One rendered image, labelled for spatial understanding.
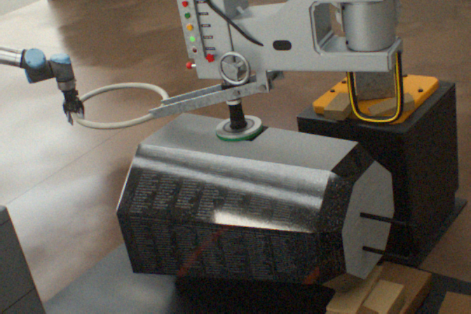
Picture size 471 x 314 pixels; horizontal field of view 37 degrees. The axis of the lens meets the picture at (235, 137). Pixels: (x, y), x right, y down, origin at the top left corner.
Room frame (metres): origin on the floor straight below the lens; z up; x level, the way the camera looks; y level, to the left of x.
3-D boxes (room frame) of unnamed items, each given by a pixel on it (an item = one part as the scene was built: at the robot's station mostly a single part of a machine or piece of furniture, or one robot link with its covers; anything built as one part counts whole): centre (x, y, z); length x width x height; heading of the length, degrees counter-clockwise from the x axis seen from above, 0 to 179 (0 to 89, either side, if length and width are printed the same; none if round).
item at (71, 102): (3.22, 0.76, 1.04); 0.09 x 0.08 x 0.12; 0
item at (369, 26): (2.58, -0.59, 1.37); 0.19 x 0.19 x 0.20
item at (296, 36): (2.70, -0.35, 1.33); 0.74 x 0.23 x 0.49; 59
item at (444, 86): (3.21, -0.74, 0.37); 0.66 x 0.66 x 0.74; 48
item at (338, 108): (3.06, -0.53, 0.81); 0.20 x 0.10 x 0.05; 146
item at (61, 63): (3.21, 0.76, 1.21); 0.10 x 0.09 x 0.12; 109
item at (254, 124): (2.91, -0.02, 0.87); 0.21 x 0.21 x 0.01
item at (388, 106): (2.97, -0.75, 0.80); 0.20 x 0.10 x 0.05; 89
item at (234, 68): (2.75, -0.07, 1.22); 0.15 x 0.10 x 0.15; 59
